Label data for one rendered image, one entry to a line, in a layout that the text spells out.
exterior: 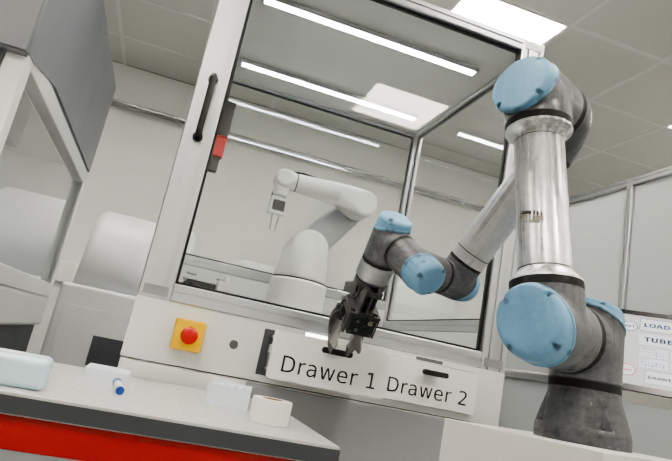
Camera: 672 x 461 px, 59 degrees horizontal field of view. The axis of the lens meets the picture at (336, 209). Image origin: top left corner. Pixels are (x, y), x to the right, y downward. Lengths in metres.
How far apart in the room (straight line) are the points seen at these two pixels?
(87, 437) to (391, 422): 0.92
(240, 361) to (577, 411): 0.82
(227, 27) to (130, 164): 3.25
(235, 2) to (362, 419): 1.17
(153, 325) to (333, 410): 0.50
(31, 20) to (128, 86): 3.67
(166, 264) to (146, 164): 3.38
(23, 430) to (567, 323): 0.77
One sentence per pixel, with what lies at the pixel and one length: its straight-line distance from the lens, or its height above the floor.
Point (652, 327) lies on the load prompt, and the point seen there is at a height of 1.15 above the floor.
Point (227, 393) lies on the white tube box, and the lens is 1.23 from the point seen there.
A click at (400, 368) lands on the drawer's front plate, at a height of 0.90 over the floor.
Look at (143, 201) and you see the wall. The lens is 4.82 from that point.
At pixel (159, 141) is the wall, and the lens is 4.94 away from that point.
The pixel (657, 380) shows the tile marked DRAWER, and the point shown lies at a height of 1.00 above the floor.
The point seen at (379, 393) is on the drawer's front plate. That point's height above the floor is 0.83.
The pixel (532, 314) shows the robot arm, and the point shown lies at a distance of 0.95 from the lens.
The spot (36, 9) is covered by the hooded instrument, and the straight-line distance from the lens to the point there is 1.45.
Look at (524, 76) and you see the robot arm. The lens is 1.12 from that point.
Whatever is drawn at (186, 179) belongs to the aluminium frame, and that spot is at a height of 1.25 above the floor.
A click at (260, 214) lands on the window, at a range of 1.59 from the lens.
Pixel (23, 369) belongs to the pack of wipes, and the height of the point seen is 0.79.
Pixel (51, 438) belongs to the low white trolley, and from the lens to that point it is 0.96.
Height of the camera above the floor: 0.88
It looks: 14 degrees up
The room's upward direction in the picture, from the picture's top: 12 degrees clockwise
